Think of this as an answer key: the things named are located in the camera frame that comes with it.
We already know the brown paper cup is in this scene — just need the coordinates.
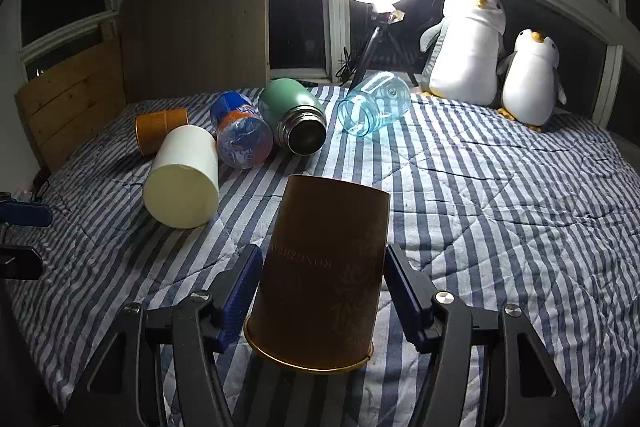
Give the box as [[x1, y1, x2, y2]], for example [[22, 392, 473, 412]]
[[243, 174, 391, 375]]

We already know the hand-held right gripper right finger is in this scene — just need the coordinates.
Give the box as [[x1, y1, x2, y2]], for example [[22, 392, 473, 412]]
[[384, 244, 583, 427]]

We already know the wooden headboard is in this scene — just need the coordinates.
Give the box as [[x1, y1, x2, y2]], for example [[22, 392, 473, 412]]
[[15, 22, 127, 172]]

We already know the large plush penguin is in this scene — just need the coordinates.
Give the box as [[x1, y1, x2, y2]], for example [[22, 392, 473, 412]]
[[419, 0, 508, 102]]

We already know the striped bed blanket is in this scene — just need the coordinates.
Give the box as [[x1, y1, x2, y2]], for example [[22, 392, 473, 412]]
[[5, 84, 640, 427]]

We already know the blue plastic bottle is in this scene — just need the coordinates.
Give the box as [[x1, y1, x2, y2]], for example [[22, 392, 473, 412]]
[[209, 91, 275, 170]]

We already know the black tripod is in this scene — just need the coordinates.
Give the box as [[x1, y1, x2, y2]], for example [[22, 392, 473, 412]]
[[347, 4, 420, 92]]

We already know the white paper cup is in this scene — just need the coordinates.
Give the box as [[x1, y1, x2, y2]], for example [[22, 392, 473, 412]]
[[142, 125, 220, 229]]

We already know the green steel flask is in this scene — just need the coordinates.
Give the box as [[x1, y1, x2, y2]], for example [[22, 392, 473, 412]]
[[257, 78, 328, 154]]

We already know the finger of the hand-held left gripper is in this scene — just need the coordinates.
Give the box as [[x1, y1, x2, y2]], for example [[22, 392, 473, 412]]
[[0, 201, 54, 229]]

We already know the orange paper cup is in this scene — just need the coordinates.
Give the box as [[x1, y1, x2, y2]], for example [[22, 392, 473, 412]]
[[134, 108, 190, 156]]

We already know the clear blue glass jar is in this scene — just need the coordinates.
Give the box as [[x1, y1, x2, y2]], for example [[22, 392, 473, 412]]
[[336, 71, 412, 138]]

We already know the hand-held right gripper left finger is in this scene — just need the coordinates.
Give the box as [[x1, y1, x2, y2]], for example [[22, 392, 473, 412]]
[[62, 244, 264, 427]]

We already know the black cable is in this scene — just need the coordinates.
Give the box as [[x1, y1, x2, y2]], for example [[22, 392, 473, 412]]
[[336, 47, 357, 84]]

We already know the small plush penguin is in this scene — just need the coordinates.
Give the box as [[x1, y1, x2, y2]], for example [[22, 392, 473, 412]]
[[496, 29, 568, 134]]

